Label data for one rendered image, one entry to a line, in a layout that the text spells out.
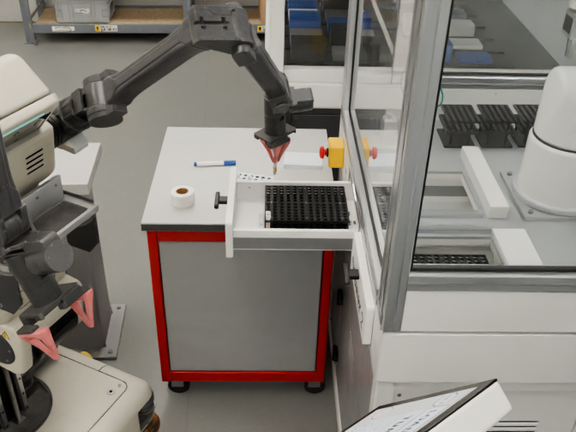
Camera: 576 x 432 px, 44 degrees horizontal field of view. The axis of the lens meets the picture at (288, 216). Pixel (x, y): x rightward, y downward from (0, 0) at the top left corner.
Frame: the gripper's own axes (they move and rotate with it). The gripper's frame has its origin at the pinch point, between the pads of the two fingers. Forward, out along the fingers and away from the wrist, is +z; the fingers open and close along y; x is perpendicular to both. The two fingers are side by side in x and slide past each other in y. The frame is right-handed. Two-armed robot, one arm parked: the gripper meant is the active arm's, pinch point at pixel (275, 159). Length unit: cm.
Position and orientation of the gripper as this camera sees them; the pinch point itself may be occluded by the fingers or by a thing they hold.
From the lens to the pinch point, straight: 196.2
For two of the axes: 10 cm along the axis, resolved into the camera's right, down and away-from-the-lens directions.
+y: 7.2, -4.2, 5.5
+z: 0.0, 7.9, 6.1
